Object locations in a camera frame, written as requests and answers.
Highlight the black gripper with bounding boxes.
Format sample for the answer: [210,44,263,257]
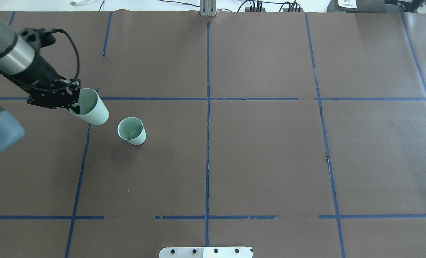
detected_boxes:
[15,54,81,116]

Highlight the mint green cup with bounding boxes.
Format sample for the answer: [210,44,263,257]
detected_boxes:
[76,88,109,126]
[117,117,146,145]

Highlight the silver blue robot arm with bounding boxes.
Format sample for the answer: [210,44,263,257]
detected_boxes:
[0,18,81,154]

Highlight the black power strip left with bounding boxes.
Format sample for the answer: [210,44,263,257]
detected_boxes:
[244,6,266,13]

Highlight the black power strip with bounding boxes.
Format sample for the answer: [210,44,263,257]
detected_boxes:
[244,6,266,13]
[281,5,304,13]

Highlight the black power strip right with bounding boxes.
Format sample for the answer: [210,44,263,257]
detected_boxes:
[281,5,304,13]

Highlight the brown paper table mat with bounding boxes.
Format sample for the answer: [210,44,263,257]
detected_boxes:
[0,10,426,258]

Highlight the black device box with label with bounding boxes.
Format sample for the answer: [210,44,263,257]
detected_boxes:
[326,0,386,13]

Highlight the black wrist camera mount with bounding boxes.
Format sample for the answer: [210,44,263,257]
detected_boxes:
[18,28,56,50]

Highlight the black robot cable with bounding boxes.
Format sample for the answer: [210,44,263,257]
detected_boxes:
[51,29,81,83]

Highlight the aluminium frame post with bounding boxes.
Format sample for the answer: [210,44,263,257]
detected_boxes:
[199,0,218,16]

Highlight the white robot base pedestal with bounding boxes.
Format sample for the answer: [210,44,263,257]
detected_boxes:
[158,246,254,258]

